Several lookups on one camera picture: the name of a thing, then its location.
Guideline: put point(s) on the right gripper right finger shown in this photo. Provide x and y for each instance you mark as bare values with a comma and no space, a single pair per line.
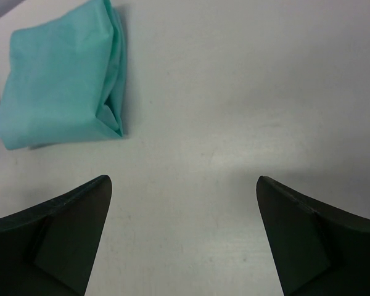
317,249

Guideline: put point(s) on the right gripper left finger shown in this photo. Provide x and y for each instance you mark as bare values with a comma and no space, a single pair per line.
50,248

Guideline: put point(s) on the mint green t shirt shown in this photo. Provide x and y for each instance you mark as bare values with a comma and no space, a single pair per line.
66,81

